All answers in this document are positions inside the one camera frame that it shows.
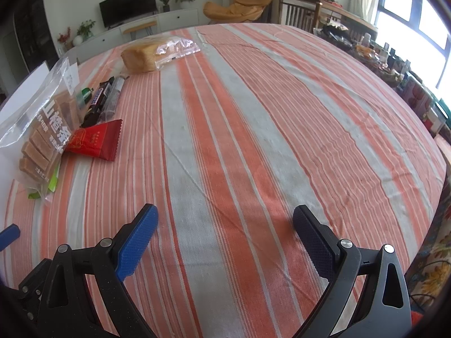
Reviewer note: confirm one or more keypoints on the plant in white vase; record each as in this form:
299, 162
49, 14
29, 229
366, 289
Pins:
85, 28

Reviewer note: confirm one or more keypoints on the dark stick snack packet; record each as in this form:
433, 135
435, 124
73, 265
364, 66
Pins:
111, 102

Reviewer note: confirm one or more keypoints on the clear bag of brown bars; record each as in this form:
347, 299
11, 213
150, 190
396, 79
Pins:
38, 144

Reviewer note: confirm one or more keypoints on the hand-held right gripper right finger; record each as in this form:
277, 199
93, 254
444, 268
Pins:
315, 243

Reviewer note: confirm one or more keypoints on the orange striped tablecloth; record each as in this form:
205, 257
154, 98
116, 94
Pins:
246, 130

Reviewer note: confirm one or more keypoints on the small wooden bench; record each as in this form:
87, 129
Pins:
139, 26

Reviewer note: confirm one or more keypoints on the large bright window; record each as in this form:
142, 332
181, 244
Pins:
422, 24

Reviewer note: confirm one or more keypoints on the bread loaf in clear bag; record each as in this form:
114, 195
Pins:
139, 58

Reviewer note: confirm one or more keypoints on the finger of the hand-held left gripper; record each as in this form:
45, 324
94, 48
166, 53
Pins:
8, 236

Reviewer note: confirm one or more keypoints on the orange lounge chair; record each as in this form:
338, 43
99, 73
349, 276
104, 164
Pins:
239, 5

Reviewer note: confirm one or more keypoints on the black television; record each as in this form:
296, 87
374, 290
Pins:
127, 5

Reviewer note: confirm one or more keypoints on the dark chocolate bar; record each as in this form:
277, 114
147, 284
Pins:
95, 102

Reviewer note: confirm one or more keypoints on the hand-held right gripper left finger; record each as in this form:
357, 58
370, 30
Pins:
135, 243

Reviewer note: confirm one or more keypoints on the small green potted plant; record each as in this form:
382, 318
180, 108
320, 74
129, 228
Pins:
165, 3

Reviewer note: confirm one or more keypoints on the pile of assorted clutter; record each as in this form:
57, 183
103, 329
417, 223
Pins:
387, 60

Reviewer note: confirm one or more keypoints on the white television cabinet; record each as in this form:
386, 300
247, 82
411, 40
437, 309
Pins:
176, 19

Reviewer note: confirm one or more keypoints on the floral cloth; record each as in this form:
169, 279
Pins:
433, 253

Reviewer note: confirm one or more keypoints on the green snack packet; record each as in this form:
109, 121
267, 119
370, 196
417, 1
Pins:
84, 94

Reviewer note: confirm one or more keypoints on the white cardboard box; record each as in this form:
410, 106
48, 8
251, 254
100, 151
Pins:
24, 88

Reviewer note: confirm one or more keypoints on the red flower plant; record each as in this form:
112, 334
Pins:
64, 38

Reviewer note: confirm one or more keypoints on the red snack packet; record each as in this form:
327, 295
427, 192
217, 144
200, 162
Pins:
95, 141

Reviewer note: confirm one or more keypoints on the dark wooden chair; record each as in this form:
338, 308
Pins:
299, 10

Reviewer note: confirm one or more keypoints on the black bookcase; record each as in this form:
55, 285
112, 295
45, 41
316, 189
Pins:
35, 38

